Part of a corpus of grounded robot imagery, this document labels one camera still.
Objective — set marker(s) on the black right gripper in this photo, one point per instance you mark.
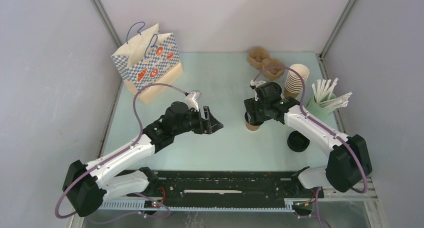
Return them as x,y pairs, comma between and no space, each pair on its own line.
250,105

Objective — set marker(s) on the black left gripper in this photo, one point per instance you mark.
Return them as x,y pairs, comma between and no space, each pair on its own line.
206,127

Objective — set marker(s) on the black plastic cup lid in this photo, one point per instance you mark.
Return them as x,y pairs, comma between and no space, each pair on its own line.
250,119

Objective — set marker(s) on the brown paper cup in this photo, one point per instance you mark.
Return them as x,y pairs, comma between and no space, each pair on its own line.
252,127

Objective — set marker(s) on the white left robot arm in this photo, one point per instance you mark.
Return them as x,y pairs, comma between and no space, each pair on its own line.
87,186

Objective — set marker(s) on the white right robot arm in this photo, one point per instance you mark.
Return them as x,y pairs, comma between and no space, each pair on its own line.
348,160

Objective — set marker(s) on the stack of black lids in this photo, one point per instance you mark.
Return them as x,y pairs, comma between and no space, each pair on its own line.
297,142

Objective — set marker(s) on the stack of brown paper cups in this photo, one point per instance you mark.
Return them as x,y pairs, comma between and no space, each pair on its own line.
296,77

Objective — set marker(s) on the brown pulp cup carrier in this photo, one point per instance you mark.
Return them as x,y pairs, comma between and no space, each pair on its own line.
260,59

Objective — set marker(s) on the green straw holder cup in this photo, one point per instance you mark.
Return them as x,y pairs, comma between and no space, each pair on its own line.
316,110

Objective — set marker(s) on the blue checkered paper bag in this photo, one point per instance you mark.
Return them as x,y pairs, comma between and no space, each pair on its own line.
149,57

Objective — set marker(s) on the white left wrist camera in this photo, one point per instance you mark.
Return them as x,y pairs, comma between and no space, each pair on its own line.
192,99

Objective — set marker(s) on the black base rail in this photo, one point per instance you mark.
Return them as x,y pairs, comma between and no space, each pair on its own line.
216,190

